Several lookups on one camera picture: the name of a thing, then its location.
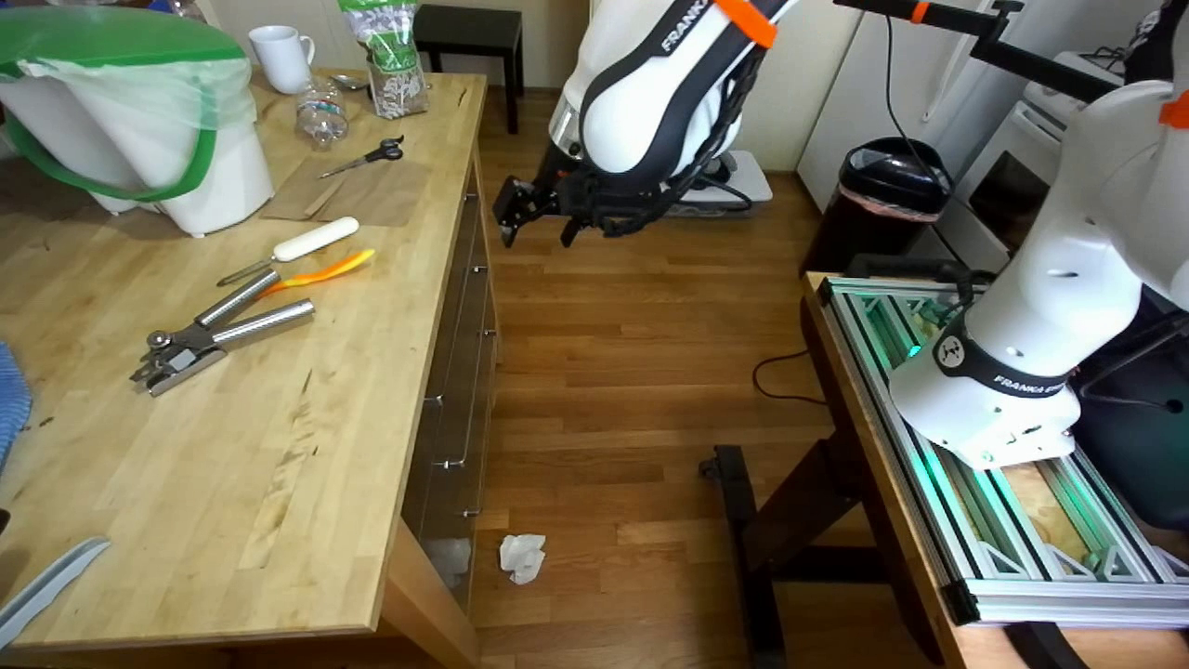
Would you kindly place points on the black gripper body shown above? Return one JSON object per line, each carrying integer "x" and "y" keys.
{"x": 578, "y": 198}

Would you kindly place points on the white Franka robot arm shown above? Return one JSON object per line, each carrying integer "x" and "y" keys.
{"x": 1055, "y": 283}

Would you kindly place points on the white floor tray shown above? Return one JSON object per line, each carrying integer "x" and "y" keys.
{"x": 746, "y": 185}

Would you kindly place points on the green white snack bag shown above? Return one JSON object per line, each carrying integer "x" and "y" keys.
{"x": 391, "y": 68}

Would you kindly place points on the clear glass jar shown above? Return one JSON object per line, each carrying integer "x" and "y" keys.
{"x": 321, "y": 117}

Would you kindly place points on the white mug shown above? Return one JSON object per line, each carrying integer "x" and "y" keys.
{"x": 286, "y": 55}

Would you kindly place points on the white refrigerator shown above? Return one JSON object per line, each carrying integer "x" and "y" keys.
{"x": 855, "y": 88}

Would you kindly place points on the silver metal can opener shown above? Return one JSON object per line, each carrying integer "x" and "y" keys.
{"x": 236, "y": 323}

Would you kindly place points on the black trash can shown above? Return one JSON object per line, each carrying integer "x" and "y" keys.
{"x": 885, "y": 185}

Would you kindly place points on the crumpled white paper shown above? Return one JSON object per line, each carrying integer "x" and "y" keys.
{"x": 522, "y": 557}

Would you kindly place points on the black stand foot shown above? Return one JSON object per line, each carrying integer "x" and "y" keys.
{"x": 746, "y": 532}

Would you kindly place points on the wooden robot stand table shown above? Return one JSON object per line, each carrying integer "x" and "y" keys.
{"x": 866, "y": 496}

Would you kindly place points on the white bin with green bag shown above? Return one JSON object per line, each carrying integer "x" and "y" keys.
{"x": 123, "y": 111}

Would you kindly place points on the wooden kitchen island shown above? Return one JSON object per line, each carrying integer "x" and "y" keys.
{"x": 428, "y": 607}

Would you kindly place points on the white stove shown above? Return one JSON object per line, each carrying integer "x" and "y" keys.
{"x": 1034, "y": 130}

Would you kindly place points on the black boom with orange clamps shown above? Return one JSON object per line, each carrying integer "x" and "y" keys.
{"x": 1026, "y": 55}

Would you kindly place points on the blue cloth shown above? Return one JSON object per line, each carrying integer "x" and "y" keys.
{"x": 8, "y": 403}

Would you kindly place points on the grey flat strip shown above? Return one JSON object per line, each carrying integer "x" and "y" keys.
{"x": 50, "y": 588}

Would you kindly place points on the dark storage box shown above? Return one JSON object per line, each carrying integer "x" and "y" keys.
{"x": 1140, "y": 432}

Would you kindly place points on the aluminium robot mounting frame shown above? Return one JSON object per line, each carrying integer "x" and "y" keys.
{"x": 992, "y": 532}

